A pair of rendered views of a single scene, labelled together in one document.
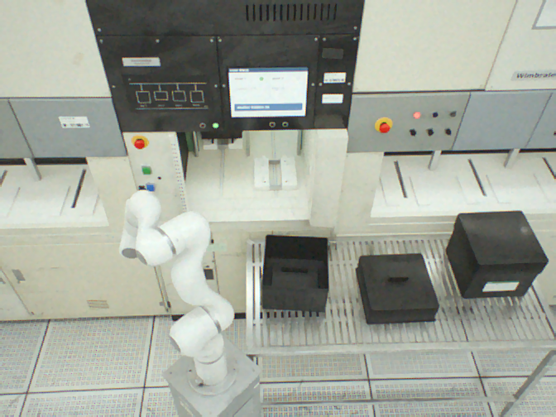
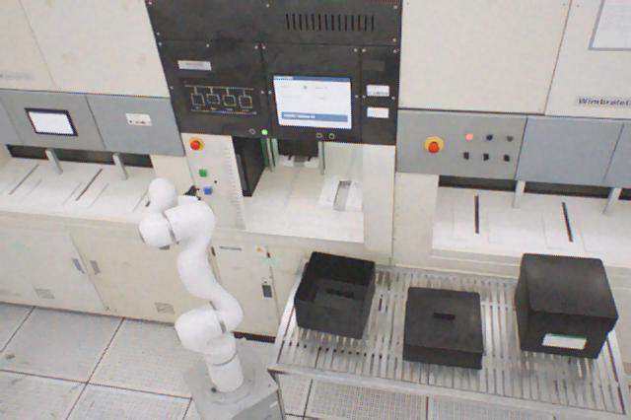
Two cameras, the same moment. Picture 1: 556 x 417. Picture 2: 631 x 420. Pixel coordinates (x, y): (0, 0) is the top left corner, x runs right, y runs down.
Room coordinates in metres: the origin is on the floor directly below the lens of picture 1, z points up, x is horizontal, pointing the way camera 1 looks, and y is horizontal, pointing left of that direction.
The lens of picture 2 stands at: (-0.10, -0.48, 2.63)
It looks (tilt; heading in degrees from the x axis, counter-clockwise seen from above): 40 degrees down; 18
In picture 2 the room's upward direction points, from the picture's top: 5 degrees counter-clockwise
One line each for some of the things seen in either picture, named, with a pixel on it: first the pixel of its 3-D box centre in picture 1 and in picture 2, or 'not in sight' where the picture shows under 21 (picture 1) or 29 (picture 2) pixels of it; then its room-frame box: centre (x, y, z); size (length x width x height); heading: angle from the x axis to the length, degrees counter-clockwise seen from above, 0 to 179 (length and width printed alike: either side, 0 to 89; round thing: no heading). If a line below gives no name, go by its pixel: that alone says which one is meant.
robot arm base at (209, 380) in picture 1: (210, 361); (225, 366); (0.93, 0.24, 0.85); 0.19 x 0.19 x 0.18
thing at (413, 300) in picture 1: (396, 285); (443, 322); (1.30, -0.52, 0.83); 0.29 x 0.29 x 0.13; 4
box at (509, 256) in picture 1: (491, 254); (560, 305); (1.43, -0.94, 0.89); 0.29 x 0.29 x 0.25; 4
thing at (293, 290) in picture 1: (294, 272); (335, 294); (1.34, -0.09, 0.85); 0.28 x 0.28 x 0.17; 87
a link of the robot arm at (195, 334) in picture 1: (198, 337); (205, 334); (0.90, 0.27, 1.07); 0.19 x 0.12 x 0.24; 133
